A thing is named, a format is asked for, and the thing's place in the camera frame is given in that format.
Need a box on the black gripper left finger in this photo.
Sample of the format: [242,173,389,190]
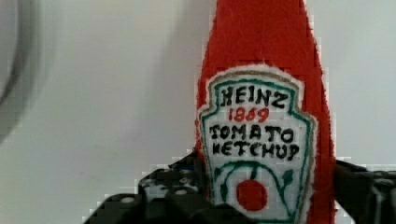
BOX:
[83,152,255,224]

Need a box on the red plush ketchup bottle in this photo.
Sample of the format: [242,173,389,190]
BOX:
[195,0,335,224]

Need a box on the grey round plate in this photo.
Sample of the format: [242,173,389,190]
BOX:
[0,0,62,141]

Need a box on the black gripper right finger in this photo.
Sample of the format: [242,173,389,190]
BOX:
[333,161,396,224]

